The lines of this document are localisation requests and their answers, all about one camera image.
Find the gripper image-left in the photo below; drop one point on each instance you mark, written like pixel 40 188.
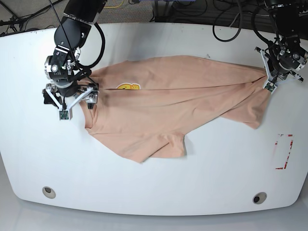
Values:
pixel 62 69

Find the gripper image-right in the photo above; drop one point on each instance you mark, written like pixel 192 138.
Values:
pixel 287 54

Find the peach t-shirt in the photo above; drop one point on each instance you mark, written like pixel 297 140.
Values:
pixel 145 108

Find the red tape rectangle marking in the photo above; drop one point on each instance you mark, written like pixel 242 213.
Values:
pixel 282 151

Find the black tripod stand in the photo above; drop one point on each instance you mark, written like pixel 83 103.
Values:
pixel 19 23

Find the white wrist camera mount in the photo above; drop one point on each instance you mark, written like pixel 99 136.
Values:
pixel 66 99
pixel 274 78

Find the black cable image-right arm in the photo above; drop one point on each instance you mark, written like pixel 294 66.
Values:
pixel 248 14

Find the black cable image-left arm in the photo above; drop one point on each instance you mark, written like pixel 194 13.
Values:
pixel 93 49

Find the left table cable grommet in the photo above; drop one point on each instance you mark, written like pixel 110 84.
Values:
pixel 48 192

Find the table cable grommet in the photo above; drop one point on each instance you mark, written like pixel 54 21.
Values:
pixel 259 198
pixel 48 192

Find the right table cable grommet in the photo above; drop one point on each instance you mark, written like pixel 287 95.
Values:
pixel 259 198

